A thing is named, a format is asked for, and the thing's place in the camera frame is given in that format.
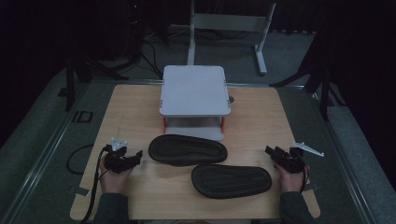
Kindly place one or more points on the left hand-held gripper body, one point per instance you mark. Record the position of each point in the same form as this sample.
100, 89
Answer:
118, 160

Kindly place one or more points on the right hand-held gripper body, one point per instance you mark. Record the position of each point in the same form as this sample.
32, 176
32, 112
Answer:
291, 160

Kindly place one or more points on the white two-tier shoe rack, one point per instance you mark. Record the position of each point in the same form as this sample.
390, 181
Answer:
194, 91

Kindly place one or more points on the person's right hand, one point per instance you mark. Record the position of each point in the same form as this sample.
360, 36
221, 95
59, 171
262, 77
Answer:
291, 182

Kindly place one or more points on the person's left hand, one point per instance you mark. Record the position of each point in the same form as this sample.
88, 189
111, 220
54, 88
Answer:
113, 182

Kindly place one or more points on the grey tape piece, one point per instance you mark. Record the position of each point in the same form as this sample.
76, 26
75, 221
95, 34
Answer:
82, 191
310, 187

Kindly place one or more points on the small grey round knob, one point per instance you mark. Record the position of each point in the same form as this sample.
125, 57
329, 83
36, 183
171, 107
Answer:
231, 99

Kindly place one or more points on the black tripod stand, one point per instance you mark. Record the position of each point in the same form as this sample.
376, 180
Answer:
324, 93
70, 84

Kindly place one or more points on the white metal stand frame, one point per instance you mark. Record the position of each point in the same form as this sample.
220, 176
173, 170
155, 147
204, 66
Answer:
229, 23

